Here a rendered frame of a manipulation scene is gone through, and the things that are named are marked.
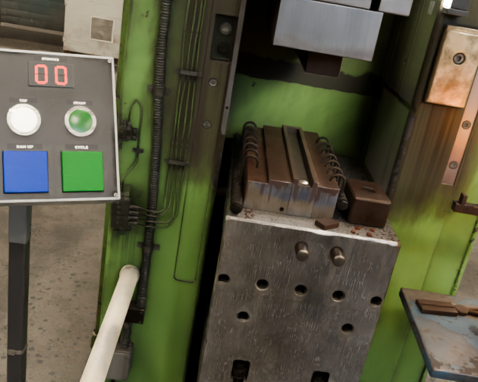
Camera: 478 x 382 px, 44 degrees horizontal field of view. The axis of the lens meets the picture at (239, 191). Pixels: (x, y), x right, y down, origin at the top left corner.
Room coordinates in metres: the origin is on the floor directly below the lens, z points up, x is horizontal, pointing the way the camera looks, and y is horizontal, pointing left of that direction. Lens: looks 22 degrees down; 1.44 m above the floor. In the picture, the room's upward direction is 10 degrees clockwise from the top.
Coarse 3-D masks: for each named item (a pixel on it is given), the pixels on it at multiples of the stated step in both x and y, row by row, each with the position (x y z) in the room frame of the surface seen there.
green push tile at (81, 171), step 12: (72, 156) 1.01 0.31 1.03; (84, 156) 1.02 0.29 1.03; (96, 156) 1.03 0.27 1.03; (72, 168) 1.00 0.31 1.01; (84, 168) 1.01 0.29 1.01; (96, 168) 1.02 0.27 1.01; (72, 180) 0.98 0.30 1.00; (84, 180) 1.00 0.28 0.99; (96, 180) 1.01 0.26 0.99; (72, 192) 0.99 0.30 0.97
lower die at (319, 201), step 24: (264, 144) 1.46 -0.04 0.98; (288, 144) 1.43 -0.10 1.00; (312, 144) 1.49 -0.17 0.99; (264, 168) 1.27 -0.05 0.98; (288, 168) 1.28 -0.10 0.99; (312, 168) 1.28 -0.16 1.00; (264, 192) 1.18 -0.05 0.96; (288, 192) 1.19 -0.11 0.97; (312, 192) 1.19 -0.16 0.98; (336, 192) 1.19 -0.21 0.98; (312, 216) 1.19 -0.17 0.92
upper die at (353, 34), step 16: (272, 0) 1.44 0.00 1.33; (288, 0) 1.18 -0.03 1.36; (304, 0) 1.19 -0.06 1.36; (272, 16) 1.34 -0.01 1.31; (288, 16) 1.18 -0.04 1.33; (304, 16) 1.19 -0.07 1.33; (320, 16) 1.19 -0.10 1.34; (336, 16) 1.19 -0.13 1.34; (352, 16) 1.19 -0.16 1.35; (368, 16) 1.19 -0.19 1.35; (272, 32) 1.24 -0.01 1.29; (288, 32) 1.18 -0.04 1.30; (304, 32) 1.19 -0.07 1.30; (320, 32) 1.19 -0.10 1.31; (336, 32) 1.19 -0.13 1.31; (352, 32) 1.19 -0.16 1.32; (368, 32) 1.19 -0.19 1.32; (304, 48) 1.19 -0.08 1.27; (320, 48) 1.19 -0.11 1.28; (336, 48) 1.19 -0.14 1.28; (352, 48) 1.19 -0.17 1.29; (368, 48) 1.19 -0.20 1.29
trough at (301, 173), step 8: (288, 128) 1.59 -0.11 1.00; (296, 136) 1.56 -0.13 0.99; (296, 144) 1.49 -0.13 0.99; (296, 152) 1.42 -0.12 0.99; (304, 152) 1.40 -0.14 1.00; (296, 160) 1.36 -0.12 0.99; (304, 160) 1.36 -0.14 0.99; (296, 168) 1.30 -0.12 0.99; (304, 168) 1.31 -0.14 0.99; (304, 176) 1.26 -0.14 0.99; (312, 176) 1.23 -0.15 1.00; (304, 184) 1.20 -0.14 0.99; (312, 184) 1.20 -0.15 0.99
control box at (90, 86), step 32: (0, 64) 1.03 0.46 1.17; (32, 64) 1.05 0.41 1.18; (64, 64) 1.08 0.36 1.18; (96, 64) 1.12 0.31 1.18; (0, 96) 1.00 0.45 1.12; (32, 96) 1.03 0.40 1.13; (64, 96) 1.06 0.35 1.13; (96, 96) 1.09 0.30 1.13; (0, 128) 0.98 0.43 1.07; (64, 128) 1.03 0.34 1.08; (96, 128) 1.06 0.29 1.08; (0, 160) 0.95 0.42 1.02; (0, 192) 0.92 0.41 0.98; (96, 192) 1.00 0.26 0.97
